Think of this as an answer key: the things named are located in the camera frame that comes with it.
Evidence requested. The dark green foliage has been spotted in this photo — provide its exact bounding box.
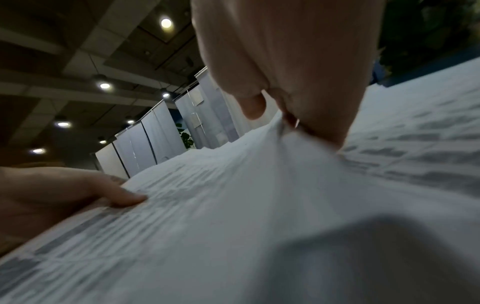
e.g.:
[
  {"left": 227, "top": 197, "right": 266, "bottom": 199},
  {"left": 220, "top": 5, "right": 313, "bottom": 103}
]
[{"left": 376, "top": 0, "right": 480, "bottom": 79}]

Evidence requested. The green potted plant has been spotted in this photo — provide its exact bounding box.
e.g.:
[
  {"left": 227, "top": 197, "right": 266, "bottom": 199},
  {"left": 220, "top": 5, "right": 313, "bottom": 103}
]
[{"left": 176, "top": 123, "right": 197, "bottom": 150}]

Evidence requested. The group of round ceiling lights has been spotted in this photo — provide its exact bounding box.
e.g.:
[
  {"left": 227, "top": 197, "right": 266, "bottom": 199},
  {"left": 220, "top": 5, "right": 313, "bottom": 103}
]
[{"left": 29, "top": 15, "right": 176, "bottom": 156}]

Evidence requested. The person's left hand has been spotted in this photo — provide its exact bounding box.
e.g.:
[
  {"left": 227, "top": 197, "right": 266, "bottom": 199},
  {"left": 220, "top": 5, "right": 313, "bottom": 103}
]
[{"left": 0, "top": 165, "right": 148, "bottom": 247}]

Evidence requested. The person's right hand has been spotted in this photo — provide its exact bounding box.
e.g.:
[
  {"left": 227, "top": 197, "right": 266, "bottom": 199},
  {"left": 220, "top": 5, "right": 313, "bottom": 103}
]
[{"left": 190, "top": 0, "right": 385, "bottom": 150}]

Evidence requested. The printed white newspaper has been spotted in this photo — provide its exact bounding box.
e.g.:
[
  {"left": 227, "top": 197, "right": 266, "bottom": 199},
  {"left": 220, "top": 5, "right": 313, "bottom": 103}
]
[{"left": 0, "top": 57, "right": 480, "bottom": 304}]

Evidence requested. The white partition screen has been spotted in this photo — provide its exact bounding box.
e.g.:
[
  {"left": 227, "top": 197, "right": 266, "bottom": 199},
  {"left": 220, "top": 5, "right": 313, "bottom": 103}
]
[
  {"left": 94, "top": 100, "right": 187, "bottom": 179},
  {"left": 174, "top": 66, "right": 249, "bottom": 150}
]

